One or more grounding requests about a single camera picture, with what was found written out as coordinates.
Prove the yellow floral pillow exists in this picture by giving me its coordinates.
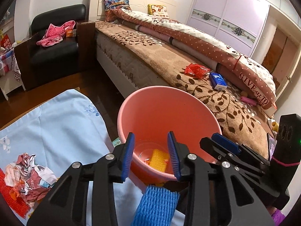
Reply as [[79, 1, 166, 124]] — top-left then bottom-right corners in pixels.
[[147, 4, 169, 18]]

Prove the colourful patterned pillow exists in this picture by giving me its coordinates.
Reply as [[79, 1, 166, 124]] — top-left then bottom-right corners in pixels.
[[103, 0, 132, 22]]

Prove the table with checkered cloth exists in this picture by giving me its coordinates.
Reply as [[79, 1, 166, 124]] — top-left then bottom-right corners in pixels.
[[1, 48, 26, 101]]

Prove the lilac wardrobe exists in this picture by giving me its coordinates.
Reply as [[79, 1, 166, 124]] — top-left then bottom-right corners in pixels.
[[185, 0, 301, 95]]

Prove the blue tissue pack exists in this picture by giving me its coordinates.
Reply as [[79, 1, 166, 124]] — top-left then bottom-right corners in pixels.
[[209, 73, 228, 91]]

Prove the black leather armchair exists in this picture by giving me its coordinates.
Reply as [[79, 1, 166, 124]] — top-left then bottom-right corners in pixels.
[[14, 4, 96, 90]]

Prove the pink plastic trash bucket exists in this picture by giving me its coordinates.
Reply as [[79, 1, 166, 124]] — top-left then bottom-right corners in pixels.
[[117, 86, 221, 184]]

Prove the polka dot folded quilt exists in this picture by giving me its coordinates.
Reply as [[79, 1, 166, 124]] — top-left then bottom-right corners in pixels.
[[105, 8, 275, 110]]

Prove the pink garment on armchair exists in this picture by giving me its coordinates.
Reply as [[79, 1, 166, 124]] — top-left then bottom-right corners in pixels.
[[36, 21, 76, 47]]

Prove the blue foam fruit net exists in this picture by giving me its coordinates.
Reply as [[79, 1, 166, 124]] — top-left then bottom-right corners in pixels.
[[131, 185, 180, 226]]

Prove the pink cylinder on bed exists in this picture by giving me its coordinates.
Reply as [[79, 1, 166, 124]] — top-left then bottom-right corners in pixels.
[[240, 96, 257, 106]]

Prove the red snack bag on bed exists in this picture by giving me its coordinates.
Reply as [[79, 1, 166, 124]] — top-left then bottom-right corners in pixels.
[[184, 63, 210, 79]]

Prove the bed with brown leaf blanket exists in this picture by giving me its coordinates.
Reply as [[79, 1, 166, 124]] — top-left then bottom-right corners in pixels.
[[89, 0, 269, 158]]

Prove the orange box on armchair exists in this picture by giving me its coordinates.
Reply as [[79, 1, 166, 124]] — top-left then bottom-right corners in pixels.
[[66, 29, 77, 38]]

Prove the red white paper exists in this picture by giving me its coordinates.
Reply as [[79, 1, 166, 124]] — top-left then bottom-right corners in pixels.
[[4, 153, 58, 208]]

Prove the red foam fruit net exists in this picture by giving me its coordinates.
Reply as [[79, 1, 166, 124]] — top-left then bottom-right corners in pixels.
[[1, 170, 30, 219]]

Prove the yellow foam fruit net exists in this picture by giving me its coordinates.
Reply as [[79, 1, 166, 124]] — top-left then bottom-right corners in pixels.
[[148, 149, 169, 173]]

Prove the light blue table cloth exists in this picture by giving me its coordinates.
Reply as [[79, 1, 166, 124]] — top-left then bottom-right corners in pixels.
[[0, 88, 186, 226]]

